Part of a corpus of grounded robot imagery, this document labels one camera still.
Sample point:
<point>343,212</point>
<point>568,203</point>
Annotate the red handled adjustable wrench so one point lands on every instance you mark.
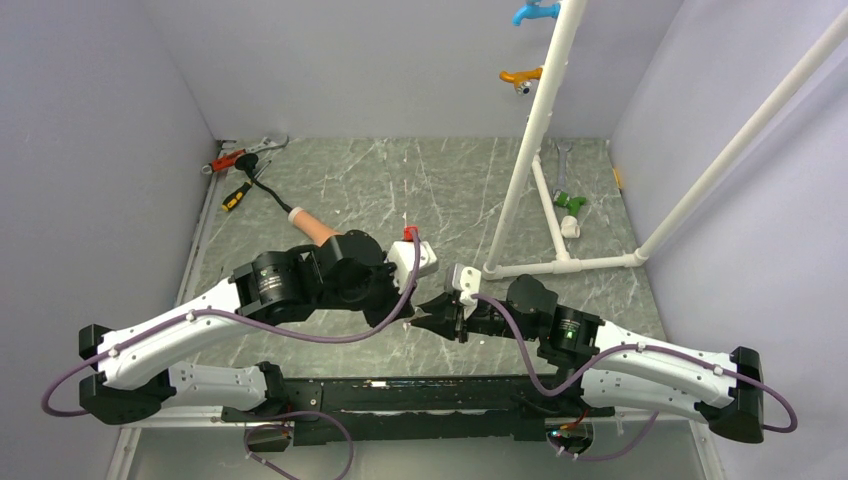
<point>228,160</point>

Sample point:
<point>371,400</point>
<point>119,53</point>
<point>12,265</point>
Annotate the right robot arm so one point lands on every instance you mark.
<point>605,365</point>

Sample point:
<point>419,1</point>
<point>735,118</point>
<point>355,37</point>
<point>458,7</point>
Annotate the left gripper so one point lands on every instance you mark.
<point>377,318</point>

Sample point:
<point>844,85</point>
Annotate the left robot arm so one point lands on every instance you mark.
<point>146,368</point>

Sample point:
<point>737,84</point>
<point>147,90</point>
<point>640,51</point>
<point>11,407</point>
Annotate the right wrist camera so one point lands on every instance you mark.
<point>463,281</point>

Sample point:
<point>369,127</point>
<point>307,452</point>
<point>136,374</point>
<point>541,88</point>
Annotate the silver spanner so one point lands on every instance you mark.
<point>563,151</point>

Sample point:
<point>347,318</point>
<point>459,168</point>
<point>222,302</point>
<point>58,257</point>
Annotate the blue faucet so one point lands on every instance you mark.
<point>534,9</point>

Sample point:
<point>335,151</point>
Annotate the green faucet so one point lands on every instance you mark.
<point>571,204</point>

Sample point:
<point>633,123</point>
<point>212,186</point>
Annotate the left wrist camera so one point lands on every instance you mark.
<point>403,256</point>

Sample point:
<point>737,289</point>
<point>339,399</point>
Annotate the orange faucet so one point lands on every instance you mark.
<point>521,81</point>

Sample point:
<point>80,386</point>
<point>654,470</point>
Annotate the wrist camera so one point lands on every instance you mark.
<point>403,256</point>
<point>463,281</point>

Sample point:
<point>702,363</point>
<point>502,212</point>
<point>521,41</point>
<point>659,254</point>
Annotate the mannequin practice hand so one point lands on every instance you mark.
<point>318,232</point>

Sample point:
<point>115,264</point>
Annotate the white pvc pipe frame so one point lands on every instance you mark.
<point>537,160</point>

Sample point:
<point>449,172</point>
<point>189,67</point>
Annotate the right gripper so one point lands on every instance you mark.
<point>450,324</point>

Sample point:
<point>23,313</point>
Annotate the yellow black screwdriver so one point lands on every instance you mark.
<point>253,170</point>

